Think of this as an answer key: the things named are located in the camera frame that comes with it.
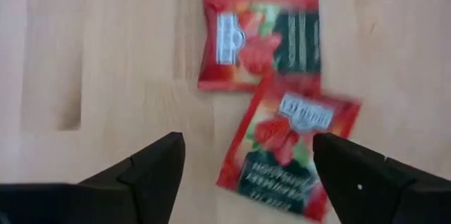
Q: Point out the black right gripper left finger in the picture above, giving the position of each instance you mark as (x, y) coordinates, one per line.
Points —
(141, 196)

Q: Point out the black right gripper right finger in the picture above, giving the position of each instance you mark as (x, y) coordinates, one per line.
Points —
(370, 196)

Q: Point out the red strawberry tea bag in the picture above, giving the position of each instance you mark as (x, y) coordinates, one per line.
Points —
(229, 41)
(271, 167)

